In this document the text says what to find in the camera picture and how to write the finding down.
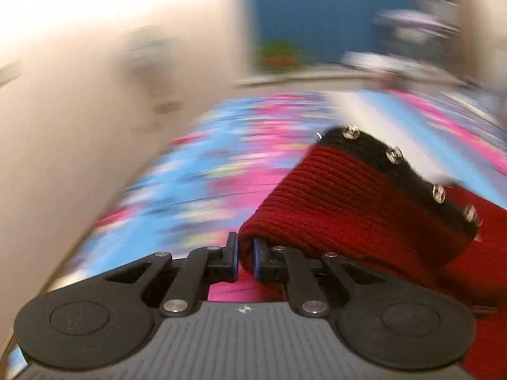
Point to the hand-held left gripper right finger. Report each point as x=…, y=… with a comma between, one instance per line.
x=256, y=262

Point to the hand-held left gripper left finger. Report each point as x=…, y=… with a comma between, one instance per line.
x=233, y=258

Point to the red knit sweater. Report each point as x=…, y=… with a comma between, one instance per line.
x=348, y=198

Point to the floral striped blanket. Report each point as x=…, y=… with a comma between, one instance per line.
x=222, y=166

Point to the white window ledge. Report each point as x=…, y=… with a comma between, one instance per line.
x=301, y=75

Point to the potted green plant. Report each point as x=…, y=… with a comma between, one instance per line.
x=279, y=55

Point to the white standing fan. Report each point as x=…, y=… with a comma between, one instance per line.
x=149, y=53

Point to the blue curtain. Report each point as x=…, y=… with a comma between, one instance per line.
x=317, y=12

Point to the pale grey clutter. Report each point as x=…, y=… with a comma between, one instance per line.
x=420, y=19

